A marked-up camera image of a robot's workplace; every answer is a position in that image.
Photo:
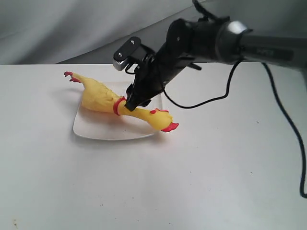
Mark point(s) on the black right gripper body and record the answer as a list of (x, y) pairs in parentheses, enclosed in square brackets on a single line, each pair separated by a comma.
[(151, 78)]

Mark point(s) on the yellow rubber chicken toy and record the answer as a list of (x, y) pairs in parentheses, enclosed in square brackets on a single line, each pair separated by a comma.
[(99, 98)]

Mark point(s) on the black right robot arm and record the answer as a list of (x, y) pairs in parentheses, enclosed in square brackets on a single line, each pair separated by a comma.
[(224, 43)]

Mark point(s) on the white square plate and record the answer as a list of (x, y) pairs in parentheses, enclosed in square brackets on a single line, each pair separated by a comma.
[(111, 127)]

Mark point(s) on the grey backdrop cloth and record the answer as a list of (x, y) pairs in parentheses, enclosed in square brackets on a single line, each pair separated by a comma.
[(86, 31)]

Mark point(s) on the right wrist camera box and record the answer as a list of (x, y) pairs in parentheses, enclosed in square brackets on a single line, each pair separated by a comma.
[(131, 52)]

